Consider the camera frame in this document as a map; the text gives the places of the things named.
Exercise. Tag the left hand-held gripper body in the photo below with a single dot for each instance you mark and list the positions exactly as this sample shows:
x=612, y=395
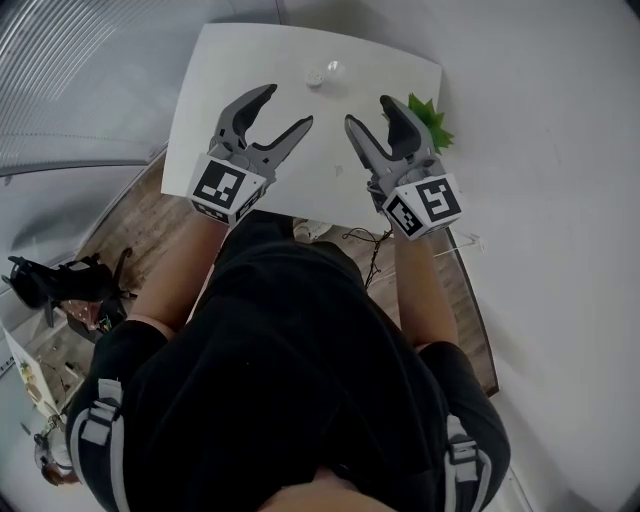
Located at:
x=220, y=187

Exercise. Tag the person's white shoe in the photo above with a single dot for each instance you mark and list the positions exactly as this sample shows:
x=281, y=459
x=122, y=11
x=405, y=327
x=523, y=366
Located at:
x=311, y=229

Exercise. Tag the clear round lid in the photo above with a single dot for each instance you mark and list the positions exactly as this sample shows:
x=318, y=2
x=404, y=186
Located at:
x=336, y=69

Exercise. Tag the green artificial plant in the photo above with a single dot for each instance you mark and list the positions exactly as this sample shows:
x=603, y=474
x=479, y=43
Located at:
x=431, y=120

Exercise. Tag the person's black clothing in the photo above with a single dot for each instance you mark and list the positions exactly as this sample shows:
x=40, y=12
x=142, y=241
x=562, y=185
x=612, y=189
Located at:
x=280, y=360

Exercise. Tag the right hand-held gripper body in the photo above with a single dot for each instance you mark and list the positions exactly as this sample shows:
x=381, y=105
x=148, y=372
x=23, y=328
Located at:
x=430, y=202

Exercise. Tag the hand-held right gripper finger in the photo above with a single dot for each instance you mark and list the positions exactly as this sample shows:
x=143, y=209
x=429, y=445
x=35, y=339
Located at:
x=369, y=147
x=407, y=132

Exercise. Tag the person's left forearm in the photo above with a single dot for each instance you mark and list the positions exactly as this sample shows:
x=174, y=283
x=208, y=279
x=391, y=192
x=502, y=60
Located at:
x=185, y=270

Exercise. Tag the white cotton swab container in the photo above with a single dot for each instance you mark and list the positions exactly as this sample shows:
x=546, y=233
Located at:
x=315, y=79

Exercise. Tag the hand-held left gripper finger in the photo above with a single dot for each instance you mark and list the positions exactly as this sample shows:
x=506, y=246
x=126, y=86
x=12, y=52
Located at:
x=239, y=116
x=285, y=141

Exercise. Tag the person's right forearm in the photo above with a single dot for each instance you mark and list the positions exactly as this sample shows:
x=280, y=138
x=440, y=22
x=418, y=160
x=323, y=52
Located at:
x=425, y=290

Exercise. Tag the black office chair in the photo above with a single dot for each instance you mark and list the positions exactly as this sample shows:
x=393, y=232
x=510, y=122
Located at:
x=60, y=285

